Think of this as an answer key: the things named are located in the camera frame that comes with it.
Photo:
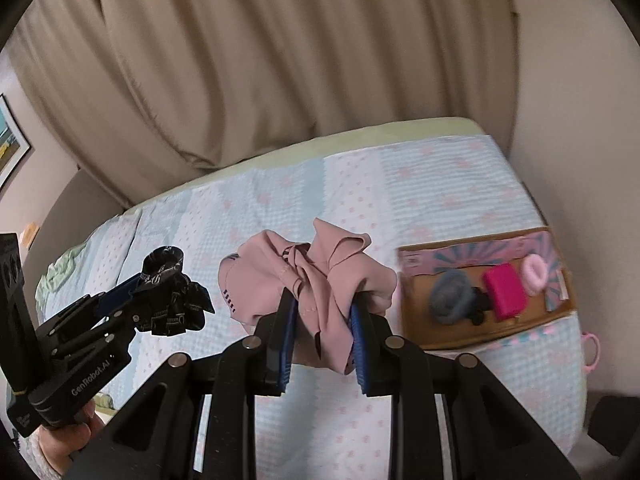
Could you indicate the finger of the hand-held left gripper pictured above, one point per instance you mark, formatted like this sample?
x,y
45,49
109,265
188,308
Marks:
x,y
117,294
100,335

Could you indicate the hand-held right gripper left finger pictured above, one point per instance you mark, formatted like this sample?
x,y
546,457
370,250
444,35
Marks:
x,y
284,350

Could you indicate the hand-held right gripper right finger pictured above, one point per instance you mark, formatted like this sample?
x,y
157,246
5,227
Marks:
x,y
359,355

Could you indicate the black patterned cloth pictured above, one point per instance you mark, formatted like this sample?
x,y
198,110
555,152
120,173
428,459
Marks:
x,y
172,290

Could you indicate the patterned cardboard box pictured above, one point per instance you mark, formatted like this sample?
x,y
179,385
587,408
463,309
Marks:
x,y
425,325

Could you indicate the pink cloth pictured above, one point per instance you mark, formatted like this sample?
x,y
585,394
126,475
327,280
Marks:
x,y
320,270

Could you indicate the grey knit beanie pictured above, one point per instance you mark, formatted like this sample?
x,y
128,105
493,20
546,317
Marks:
x,y
452,297

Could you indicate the black sock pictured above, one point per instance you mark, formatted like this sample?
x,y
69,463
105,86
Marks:
x,y
481,307

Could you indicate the magenta pouch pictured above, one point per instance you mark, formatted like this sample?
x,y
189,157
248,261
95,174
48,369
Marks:
x,y
506,290

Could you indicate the pink fluffy scrunchie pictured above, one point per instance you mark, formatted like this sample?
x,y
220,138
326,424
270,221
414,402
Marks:
x,y
536,272

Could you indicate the person's left forearm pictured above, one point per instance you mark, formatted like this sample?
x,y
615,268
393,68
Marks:
x,y
35,455

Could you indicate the person's left hand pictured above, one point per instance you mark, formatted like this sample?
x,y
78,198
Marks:
x,y
70,440

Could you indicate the folded yellow white bedding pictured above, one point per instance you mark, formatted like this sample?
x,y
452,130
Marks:
x,y
107,402

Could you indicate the checked pillow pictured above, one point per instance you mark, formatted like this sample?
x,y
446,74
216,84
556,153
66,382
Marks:
x,y
115,245

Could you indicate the light green cloth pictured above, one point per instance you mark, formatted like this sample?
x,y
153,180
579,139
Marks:
x,y
67,262

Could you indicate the grey bed headboard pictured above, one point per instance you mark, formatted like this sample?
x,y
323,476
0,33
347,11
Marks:
x,y
65,210

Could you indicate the small orange tissue box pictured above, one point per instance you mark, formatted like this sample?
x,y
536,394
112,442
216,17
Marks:
x,y
31,234

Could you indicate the beige curtain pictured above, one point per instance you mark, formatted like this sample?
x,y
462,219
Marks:
x,y
85,125
310,50

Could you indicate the light green bedsheet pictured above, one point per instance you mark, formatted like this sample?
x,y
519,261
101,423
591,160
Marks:
x,y
310,147

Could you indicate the dark cloth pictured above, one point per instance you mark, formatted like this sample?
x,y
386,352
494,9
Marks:
x,y
612,427

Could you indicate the framed wall picture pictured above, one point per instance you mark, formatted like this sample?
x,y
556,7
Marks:
x,y
11,145

